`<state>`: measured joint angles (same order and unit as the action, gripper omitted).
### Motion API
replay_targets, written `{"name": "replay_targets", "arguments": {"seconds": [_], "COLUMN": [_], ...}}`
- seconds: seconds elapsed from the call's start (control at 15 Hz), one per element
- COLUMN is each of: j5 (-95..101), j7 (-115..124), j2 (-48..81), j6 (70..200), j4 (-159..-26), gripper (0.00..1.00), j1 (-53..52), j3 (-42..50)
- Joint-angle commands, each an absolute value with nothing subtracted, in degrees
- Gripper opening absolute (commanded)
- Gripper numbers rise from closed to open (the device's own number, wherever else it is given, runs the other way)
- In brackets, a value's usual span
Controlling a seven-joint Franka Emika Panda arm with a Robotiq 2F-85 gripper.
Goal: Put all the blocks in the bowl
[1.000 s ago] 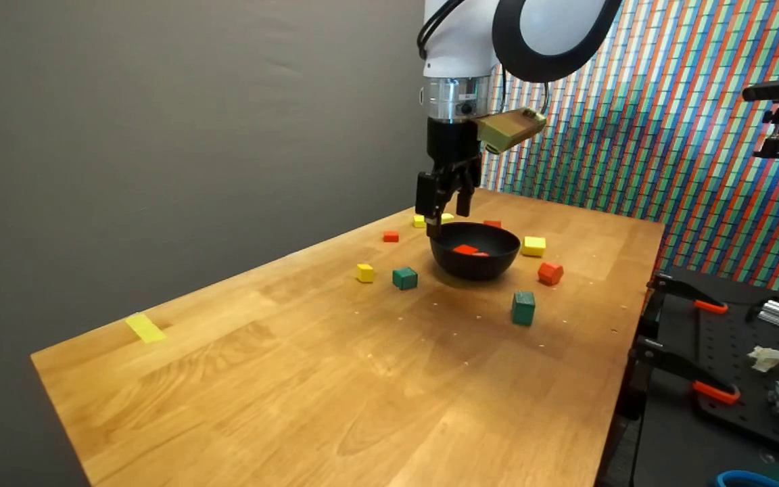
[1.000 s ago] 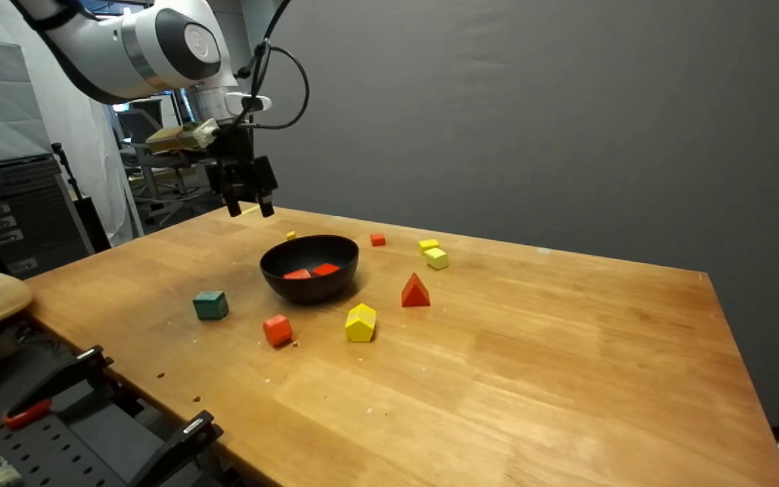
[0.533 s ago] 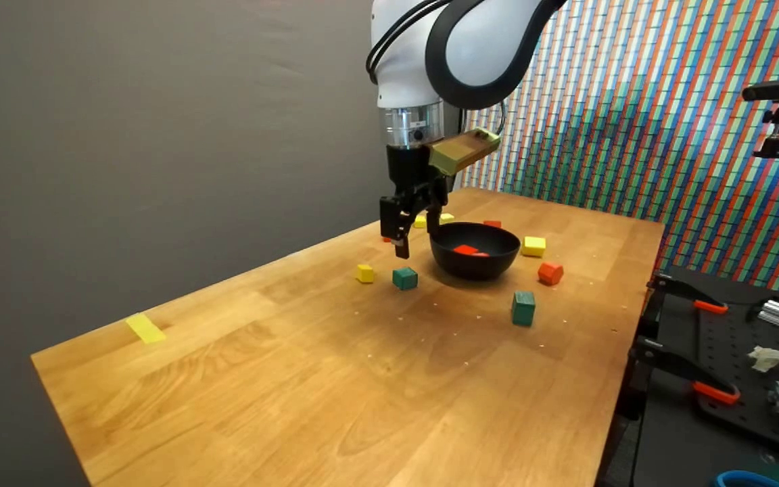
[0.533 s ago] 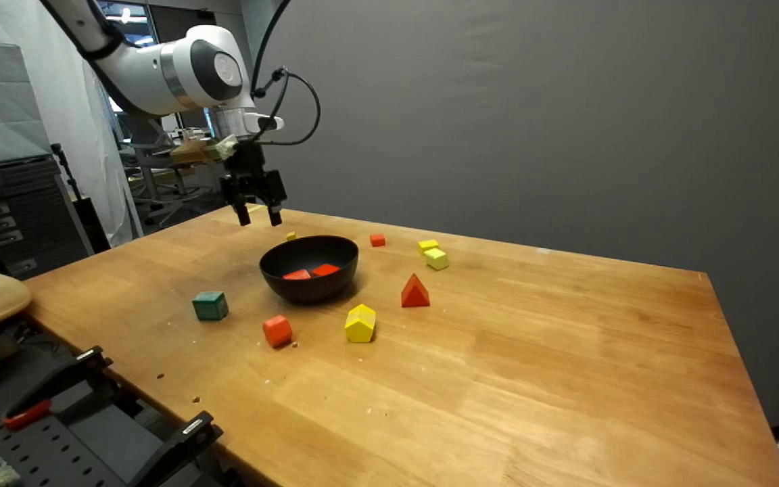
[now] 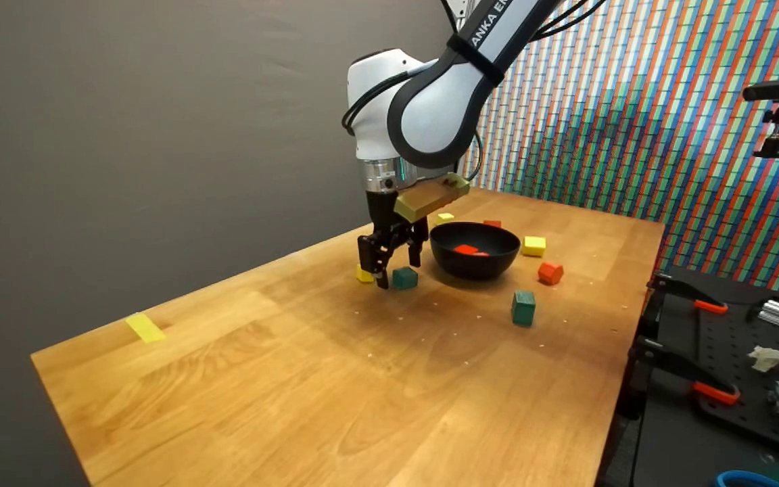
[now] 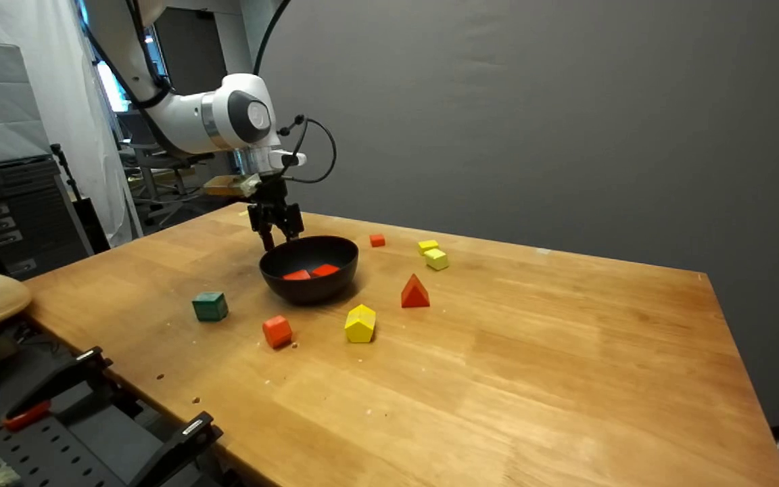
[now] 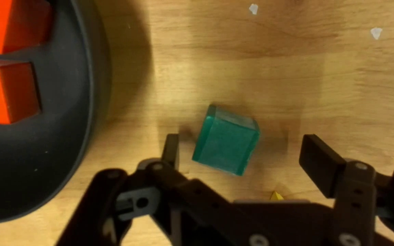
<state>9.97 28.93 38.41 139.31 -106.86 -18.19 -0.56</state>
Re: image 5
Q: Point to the teal block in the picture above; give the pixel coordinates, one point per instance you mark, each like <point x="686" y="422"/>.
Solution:
<point x="404" y="280"/>

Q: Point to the tall red block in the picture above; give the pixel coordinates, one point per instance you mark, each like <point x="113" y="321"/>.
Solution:
<point x="464" y="252"/>

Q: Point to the black bowl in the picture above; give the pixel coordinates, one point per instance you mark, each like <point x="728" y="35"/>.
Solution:
<point x="474" y="265"/>

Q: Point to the tan wrist camera mount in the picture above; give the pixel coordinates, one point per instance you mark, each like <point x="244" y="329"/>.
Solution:
<point x="432" y="202"/>

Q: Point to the white crumpled object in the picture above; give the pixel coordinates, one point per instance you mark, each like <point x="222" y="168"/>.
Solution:
<point x="766" y="359"/>

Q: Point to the multicolour patterned screen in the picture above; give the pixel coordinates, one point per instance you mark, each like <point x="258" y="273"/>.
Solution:
<point x="678" y="137"/>

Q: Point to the yellow rectangular block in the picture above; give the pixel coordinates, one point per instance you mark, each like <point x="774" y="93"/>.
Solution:
<point x="446" y="216"/>

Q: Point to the orange cube block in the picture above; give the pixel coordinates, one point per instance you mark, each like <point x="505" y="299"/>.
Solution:
<point x="551" y="273"/>

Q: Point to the yellow house-shaped block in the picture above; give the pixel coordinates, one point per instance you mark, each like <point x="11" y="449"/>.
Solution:
<point x="535" y="246"/>

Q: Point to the black perforated workbench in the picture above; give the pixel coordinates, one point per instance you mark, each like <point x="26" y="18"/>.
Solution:
<point x="669" y="434"/>

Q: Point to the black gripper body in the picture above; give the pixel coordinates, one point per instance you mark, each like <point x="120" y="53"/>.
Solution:
<point x="387" y="216"/>

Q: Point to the small yellow block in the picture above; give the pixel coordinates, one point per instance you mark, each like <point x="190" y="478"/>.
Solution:
<point x="364" y="276"/>

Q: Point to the yellow tape strip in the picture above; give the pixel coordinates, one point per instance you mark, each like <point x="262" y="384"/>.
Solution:
<point x="145" y="329"/>

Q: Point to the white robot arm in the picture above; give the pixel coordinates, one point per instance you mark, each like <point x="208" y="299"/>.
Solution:
<point x="433" y="108"/>

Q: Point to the grey fabric backdrop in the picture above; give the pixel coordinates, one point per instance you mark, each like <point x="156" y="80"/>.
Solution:
<point x="136" y="137"/>

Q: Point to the red triangular block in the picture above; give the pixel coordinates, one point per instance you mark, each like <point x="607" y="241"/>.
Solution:
<point x="494" y="222"/>

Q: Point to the green cube block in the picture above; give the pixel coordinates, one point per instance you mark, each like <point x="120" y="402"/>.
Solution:
<point x="523" y="310"/>

